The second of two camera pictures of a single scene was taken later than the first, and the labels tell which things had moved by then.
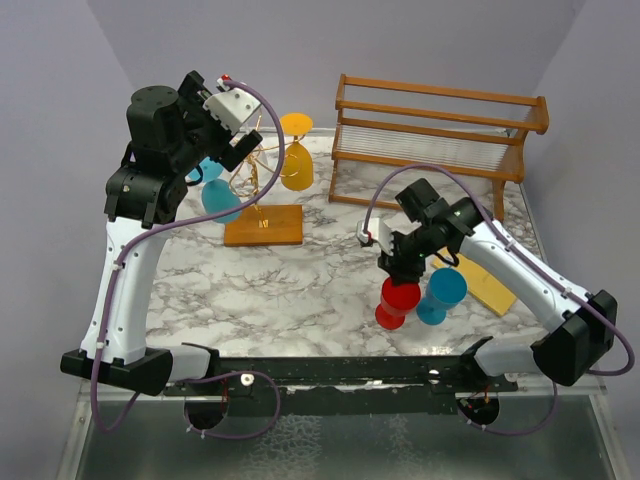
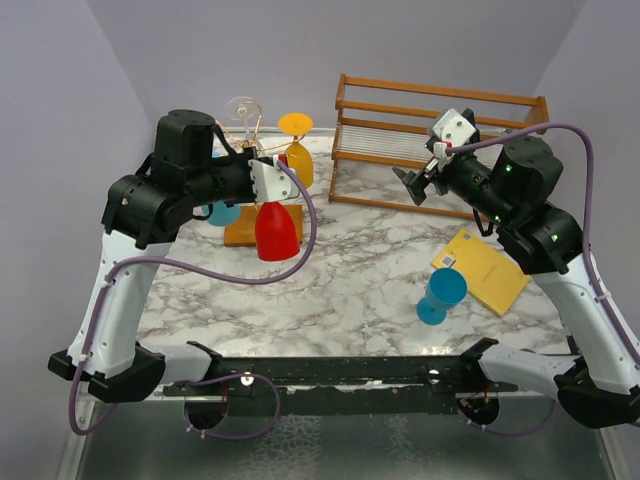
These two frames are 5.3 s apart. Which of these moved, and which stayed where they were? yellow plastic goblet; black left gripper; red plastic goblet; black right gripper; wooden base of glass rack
Moved: black right gripper; black left gripper; red plastic goblet
Stayed: yellow plastic goblet; wooden base of glass rack
